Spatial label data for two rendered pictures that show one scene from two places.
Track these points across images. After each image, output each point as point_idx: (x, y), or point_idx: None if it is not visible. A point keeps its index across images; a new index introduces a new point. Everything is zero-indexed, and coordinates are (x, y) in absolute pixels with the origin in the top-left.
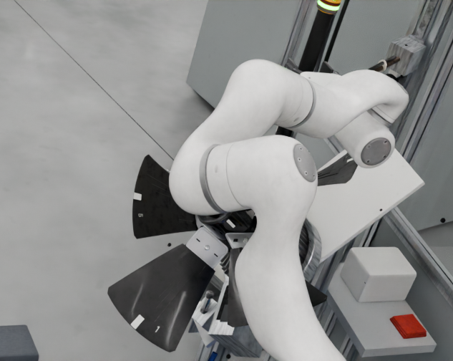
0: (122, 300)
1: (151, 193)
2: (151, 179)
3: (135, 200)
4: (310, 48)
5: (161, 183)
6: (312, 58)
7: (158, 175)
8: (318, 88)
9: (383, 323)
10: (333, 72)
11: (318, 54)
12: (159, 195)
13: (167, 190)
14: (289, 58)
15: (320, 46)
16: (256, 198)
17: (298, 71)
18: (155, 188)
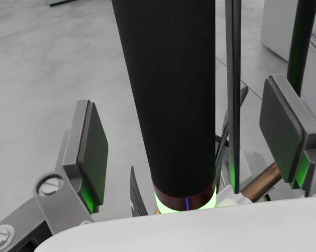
0: None
1: (136, 209)
2: (134, 194)
3: (131, 207)
4: (129, 38)
5: (138, 204)
6: (163, 94)
7: (136, 193)
8: None
9: None
10: None
11: (193, 66)
12: (139, 214)
13: (142, 213)
14: (77, 104)
15: (181, 7)
16: None
17: (57, 207)
18: (137, 206)
